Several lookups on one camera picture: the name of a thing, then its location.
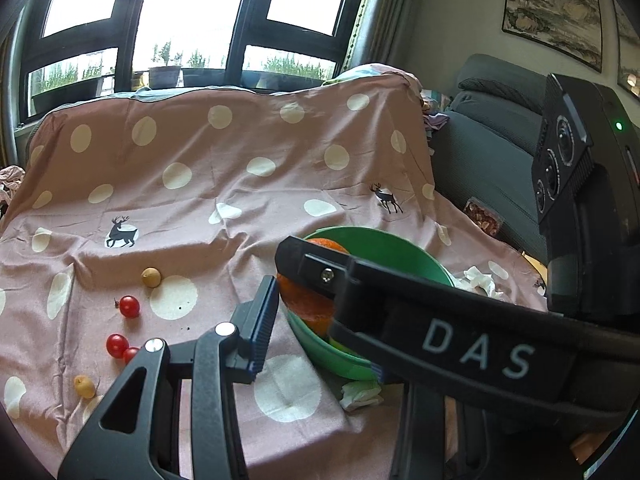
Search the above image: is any long dark planter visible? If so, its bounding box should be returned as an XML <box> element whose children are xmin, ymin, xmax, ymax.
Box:
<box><xmin>30</xmin><ymin>78</ymin><xmax>99</xmax><ymax>114</ymax></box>

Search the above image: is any grey sofa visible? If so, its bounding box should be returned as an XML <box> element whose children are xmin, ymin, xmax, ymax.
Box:
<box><xmin>432</xmin><ymin>54</ymin><xmax>556</xmax><ymax>261</ymax></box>

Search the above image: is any dark flower pot with plant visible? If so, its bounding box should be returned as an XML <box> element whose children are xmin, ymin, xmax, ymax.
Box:
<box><xmin>148</xmin><ymin>42</ymin><xmax>183</xmax><ymax>89</ymax></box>

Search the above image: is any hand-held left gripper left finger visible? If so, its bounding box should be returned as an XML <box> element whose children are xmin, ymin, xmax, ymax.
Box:
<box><xmin>57</xmin><ymin>275</ymin><xmax>280</xmax><ymax>480</ymax></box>

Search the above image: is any crumpled white tissue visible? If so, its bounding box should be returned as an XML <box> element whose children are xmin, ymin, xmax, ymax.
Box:
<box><xmin>452</xmin><ymin>261</ymin><xmax>511</xmax><ymax>301</ymax></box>
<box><xmin>339</xmin><ymin>380</ymin><xmax>385</xmax><ymax>413</ymax></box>

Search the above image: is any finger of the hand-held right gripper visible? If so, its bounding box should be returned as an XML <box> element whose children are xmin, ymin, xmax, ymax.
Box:
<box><xmin>275</xmin><ymin>236</ymin><xmax>453</xmax><ymax>367</ymax></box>

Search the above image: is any crumpled pink cloth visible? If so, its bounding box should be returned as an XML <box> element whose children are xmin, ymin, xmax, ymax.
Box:
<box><xmin>0</xmin><ymin>165</ymin><xmax>26</xmax><ymax>221</ymax></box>

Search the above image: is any pink polka-dot blanket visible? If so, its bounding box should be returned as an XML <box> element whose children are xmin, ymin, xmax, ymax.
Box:
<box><xmin>0</xmin><ymin>62</ymin><xmax>551</xmax><ymax>480</ymax></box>

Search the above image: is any green plastic bowl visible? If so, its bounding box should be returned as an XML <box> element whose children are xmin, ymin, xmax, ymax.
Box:
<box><xmin>285</xmin><ymin>226</ymin><xmax>456</xmax><ymax>382</ymax></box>

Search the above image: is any lilac cloth pile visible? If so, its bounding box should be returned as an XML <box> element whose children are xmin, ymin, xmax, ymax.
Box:
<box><xmin>420</xmin><ymin>87</ymin><xmax>451</xmax><ymax>153</ymax></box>

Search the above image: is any orange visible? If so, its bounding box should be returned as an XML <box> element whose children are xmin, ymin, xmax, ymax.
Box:
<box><xmin>276</xmin><ymin>238</ymin><xmax>351</xmax><ymax>337</ymax></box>

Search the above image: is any landscape wall painting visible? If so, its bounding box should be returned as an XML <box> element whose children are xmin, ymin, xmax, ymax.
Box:
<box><xmin>501</xmin><ymin>0</ymin><xmax>603</xmax><ymax>72</ymax></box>
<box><xmin>615</xmin><ymin>0</ymin><xmax>640</xmax><ymax>93</ymax></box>

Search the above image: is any dark-framed window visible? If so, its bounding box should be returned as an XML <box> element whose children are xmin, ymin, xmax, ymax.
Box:
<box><xmin>15</xmin><ymin>0</ymin><xmax>373</xmax><ymax>126</ymax></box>

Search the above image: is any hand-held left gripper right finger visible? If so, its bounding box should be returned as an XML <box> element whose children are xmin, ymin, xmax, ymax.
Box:
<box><xmin>371</xmin><ymin>364</ymin><xmax>506</xmax><ymax>480</ymax></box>

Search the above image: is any clear snack package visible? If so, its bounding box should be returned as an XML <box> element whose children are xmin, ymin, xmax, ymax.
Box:
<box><xmin>462</xmin><ymin>199</ymin><xmax>503</xmax><ymax>236</ymax></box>

